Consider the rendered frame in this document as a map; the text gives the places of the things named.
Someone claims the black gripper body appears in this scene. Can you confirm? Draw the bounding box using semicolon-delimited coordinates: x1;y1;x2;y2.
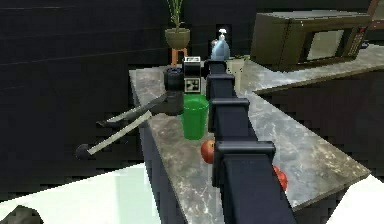
162;66;185;117

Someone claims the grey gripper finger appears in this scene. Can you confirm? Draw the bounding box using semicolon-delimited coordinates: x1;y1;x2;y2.
74;110;153;161
95;93;168;129

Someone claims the grey marble kitchen counter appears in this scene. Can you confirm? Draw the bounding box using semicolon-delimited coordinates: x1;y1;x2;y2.
128;43;384;224

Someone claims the green plastic cup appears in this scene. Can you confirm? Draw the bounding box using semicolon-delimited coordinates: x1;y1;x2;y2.
180;93;210;141

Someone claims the orange wooden stool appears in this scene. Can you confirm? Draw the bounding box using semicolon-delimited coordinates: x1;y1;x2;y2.
170;47;189;68

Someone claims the potted green house plant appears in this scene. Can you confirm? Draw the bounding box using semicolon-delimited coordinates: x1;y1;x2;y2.
164;0;192;50

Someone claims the blue spray bottle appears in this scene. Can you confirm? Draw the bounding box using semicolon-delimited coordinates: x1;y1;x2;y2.
209;28;232;62

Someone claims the white speckled cup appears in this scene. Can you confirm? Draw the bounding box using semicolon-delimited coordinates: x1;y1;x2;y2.
225;55;246;95

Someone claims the red apple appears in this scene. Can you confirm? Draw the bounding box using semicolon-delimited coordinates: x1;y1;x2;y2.
200;139;216;165

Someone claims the red tomato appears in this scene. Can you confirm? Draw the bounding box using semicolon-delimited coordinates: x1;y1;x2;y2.
272;165;289;192

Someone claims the dark olive microwave oven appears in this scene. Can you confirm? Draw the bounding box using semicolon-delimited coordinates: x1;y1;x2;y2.
249;9;372;73

